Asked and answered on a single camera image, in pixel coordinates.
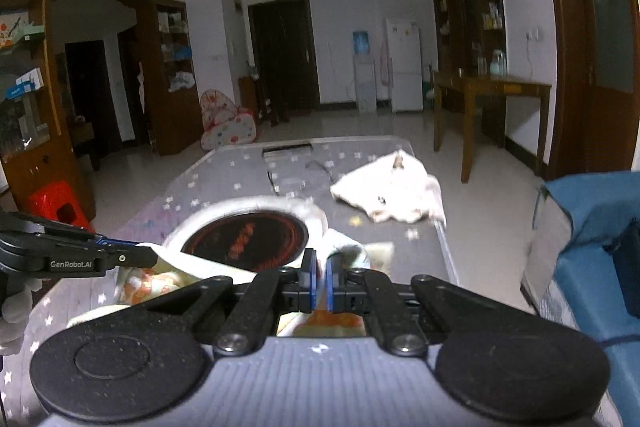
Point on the cream beige garment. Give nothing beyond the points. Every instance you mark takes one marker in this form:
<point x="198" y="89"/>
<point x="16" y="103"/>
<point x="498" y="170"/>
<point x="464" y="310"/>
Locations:
<point x="393" y="187"/>

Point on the brown wooden side table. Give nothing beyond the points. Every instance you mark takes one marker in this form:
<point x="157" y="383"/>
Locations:
<point x="490" y="96"/>

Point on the dark wooden display cabinet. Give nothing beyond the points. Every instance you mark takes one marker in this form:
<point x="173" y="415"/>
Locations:
<point x="176" y="121"/>

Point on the colourful patterned child shirt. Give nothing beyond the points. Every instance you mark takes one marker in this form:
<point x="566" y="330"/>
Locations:
<point x="139" y="285"/>

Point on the brown wooden door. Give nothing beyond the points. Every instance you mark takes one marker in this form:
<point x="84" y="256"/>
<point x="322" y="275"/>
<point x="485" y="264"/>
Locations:
<point x="596" y="116"/>

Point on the water dispenser with blue bottle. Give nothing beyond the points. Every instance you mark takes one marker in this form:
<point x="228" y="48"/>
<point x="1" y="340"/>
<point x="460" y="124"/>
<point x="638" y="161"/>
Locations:
<point x="364" y="73"/>

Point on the blue cloth covered chair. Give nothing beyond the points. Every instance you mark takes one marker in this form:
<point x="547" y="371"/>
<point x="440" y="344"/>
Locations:
<point x="582" y="271"/>

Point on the white refrigerator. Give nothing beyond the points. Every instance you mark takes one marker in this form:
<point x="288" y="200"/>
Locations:
<point x="404" y="63"/>

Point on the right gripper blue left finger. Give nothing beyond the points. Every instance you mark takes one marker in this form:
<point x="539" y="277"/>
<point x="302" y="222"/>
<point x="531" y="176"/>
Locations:
<point x="299" y="287"/>

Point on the round black induction cooker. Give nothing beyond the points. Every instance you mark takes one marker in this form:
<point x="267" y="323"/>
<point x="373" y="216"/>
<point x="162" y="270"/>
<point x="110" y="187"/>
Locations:
<point x="241" y="236"/>

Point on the dark wooden bookshelf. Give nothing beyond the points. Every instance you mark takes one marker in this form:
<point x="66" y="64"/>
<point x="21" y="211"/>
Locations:
<point x="468" y="33"/>

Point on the pink dotted kids sofa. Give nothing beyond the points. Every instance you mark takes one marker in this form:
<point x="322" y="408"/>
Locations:
<point x="225" y="123"/>

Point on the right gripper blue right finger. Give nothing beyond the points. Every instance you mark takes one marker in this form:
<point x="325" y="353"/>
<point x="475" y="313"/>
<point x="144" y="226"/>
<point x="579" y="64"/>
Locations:
<point x="342" y="285"/>

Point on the red plastic stool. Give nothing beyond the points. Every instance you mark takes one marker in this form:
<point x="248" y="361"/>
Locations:
<point x="57" y="201"/>

